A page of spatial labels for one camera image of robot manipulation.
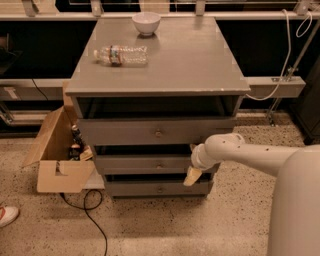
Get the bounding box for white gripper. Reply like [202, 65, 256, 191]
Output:
[183, 144, 214, 186]

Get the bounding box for grey drawer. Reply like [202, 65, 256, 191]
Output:
[105, 181, 213, 197]
[78, 118, 235, 146]
[95, 155, 191, 175]

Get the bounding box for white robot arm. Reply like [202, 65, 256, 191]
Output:
[184, 133, 320, 256]

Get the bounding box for grey top drawer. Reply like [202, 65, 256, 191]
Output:
[78, 118, 235, 146]

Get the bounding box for grey wooden drawer cabinet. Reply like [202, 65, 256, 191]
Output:
[66, 18, 249, 198]

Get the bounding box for grey bottom drawer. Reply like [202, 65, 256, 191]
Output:
[105, 181, 213, 197]

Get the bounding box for open cardboard box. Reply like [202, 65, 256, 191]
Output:
[22, 107, 95, 193]

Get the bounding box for dark bottles in box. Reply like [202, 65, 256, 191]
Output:
[69, 125, 86, 161]

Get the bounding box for clear plastic water bottle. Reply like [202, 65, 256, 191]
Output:
[93, 45, 148, 66]

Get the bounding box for white ceramic bowl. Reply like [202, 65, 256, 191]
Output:
[132, 12, 161, 36]

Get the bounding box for white red shoe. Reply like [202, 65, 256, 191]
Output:
[0, 206, 19, 228]

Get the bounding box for black floor cable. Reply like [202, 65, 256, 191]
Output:
[59, 189, 109, 256]

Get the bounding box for metal window rail frame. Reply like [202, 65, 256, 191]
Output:
[1, 12, 304, 119]

